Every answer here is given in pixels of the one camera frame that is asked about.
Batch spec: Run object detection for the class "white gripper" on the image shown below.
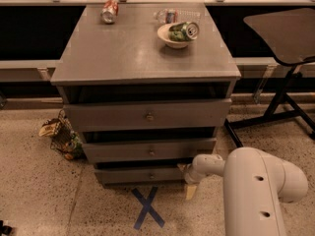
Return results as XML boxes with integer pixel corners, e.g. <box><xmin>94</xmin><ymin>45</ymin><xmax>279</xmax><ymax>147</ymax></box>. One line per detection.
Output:
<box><xmin>177</xmin><ymin>163</ymin><xmax>206</xmax><ymax>200</ymax></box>

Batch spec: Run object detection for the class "grey bottom drawer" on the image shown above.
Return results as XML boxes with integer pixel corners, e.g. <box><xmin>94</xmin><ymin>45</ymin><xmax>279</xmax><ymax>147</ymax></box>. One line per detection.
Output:
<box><xmin>94</xmin><ymin>165</ymin><xmax>183</xmax><ymax>185</ymax></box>

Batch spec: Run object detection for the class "grey drawer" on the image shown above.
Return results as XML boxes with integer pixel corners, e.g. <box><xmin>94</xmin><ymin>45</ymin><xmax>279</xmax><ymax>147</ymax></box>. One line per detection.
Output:
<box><xmin>64</xmin><ymin>99</ymin><xmax>231</xmax><ymax>132</ymax></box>
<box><xmin>83</xmin><ymin>138</ymin><xmax>217</xmax><ymax>163</ymax></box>
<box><xmin>94</xmin><ymin>165</ymin><xmax>183</xmax><ymax>185</ymax></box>

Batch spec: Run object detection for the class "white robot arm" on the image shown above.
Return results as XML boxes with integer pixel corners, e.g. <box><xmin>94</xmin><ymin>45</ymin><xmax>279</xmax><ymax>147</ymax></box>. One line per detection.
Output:
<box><xmin>178</xmin><ymin>147</ymin><xmax>308</xmax><ymax>236</ymax></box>

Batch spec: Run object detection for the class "grey middle drawer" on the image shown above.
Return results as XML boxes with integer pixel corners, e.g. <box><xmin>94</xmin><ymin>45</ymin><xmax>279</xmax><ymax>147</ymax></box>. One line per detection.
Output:
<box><xmin>83</xmin><ymin>138</ymin><xmax>217</xmax><ymax>163</ymax></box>

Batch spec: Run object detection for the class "grey top drawer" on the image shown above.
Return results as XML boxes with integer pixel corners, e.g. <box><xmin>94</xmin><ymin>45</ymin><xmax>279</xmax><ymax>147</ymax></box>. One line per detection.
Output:
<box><xmin>64</xmin><ymin>99</ymin><xmax>231</xmax><ymax>132</ymax></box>

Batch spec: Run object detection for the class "grey wooden drawer cabinet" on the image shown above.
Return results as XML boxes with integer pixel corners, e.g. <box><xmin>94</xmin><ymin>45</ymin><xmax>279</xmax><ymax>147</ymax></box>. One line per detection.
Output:
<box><xmin>50</xmin><ymin>2</ymin><xmax>242</xmax><ymax>189</ymax></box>

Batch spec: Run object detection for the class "blue tape cross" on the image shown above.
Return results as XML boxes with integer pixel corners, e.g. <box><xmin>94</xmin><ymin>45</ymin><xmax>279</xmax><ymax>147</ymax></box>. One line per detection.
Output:
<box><xmin>132</xmin><ymin>186</ymin><xmax>165</xmax><ymax>230</ymax></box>

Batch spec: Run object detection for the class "green soda can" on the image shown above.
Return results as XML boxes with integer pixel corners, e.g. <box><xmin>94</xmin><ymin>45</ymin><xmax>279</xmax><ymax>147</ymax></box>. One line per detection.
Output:
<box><xmin>168</xmin><ymin>22</ymin><xmax>199</xmax><ymax>42</ymax></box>

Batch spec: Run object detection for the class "yellow crumpled snack bag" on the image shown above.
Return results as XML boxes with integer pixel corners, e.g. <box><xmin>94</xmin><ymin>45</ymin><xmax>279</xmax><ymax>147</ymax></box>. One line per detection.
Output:
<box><xmin>38</xmin><ymin>118</ymin><xmax>61</xmax><ymax>137</ymax></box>

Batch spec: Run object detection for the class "white ceramic bowl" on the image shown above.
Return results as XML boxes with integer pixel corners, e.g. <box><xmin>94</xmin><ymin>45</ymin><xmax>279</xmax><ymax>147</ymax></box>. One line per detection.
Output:
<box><xmin>157</xmin><ymin>24</ymin><xmax>190</xmax><ymax>49</ymax></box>

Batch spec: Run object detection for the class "black swivel chair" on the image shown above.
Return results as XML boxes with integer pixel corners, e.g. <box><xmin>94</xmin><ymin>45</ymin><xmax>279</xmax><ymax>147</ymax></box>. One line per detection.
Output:
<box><xmin>224</xmin><ymin>8</ymin><xmax>315</xmax><ymax>148</ymax></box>

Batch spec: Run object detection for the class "red crushed soda can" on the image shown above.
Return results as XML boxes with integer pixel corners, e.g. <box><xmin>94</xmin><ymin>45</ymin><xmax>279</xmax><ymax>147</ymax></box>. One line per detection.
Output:
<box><xmin>100</xmin><ymin>0</ymin><xmax>118</xmax><ymax>24</ymax></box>

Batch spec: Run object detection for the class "wire basket with trash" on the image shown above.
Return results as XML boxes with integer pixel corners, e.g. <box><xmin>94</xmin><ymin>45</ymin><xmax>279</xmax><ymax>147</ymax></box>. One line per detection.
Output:
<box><xmin>50</xmin><ymin>110</ymin><xmax>85</xmax><ymax>160</ymax></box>

